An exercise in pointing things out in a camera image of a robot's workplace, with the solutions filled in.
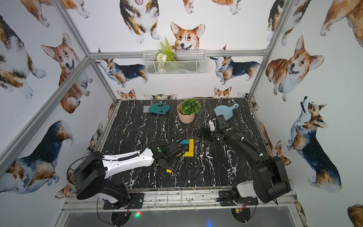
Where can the potted green plant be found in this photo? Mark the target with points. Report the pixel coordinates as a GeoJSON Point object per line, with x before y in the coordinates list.
{"type": "Point", "coordinates": [187, 110]}

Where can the fern and white flower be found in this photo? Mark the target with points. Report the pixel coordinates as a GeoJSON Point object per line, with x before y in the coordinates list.
{"type": "Point", "coordinates": [165, 57]}

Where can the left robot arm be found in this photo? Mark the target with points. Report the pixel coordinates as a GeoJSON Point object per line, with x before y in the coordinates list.
{"type": "Point", "coordinates": [92, 176]}

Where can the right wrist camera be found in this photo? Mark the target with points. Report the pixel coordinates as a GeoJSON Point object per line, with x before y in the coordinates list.
{"type": "Point", "coordinates": [212, 124]}

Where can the teal building block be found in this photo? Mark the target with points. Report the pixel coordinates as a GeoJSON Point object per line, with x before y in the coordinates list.
{"type": "Point", "coordinates": [184, 142]}

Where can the teal work glove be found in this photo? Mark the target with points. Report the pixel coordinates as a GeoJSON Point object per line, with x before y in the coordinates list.
{"type": "Point", "coordinates": [158, 108]}

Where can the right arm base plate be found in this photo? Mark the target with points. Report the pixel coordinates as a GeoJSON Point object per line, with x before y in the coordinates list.
{"type": "Point", "coordinates": [227, 197]}

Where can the white wire basket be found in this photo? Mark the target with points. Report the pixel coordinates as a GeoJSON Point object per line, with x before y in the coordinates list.
{"type": "Point", "coordinates": [177, 63]}

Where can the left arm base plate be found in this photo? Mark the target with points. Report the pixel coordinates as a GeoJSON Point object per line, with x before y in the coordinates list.
{"type": "Point", "coordinates": [133, 201]}

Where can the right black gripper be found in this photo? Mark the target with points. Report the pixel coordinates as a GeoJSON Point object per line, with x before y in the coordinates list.
{"type": "Point", "coordinates": [207, 131]}

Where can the yellow long block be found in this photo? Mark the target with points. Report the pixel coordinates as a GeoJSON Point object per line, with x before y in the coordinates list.
{"type": "Point", "coordinates": [191, 145]}
{"type": "Point", "coordinates": [188, 154]}

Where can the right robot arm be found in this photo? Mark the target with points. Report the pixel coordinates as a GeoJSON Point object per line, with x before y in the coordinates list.
{"type": "Point", "coordinates": [269, 178]}

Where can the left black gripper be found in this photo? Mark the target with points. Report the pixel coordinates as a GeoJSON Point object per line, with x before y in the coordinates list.
{"type": "Point", "coordinates": [176, 153]}

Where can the teal dustpan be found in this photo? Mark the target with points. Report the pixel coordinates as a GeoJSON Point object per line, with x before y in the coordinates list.
{"type": "Point", "coordinates": [225, 111]}

